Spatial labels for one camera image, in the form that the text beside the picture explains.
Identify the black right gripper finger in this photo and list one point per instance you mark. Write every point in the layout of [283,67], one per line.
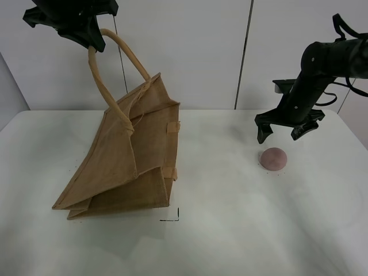
[308,124]
[263,122]

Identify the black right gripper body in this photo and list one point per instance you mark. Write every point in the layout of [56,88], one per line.
[300,95]

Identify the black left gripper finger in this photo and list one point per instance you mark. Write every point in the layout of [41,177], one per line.
[86,34]
[37,17]

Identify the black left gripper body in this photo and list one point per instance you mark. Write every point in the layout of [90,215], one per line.
[58,10]

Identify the pink peach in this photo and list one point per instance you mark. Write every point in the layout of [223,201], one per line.
[273,159]

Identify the brown linen tote bag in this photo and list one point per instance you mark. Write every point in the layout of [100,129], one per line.
[131,164]

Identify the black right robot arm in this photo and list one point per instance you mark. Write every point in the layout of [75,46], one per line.
[321,65]

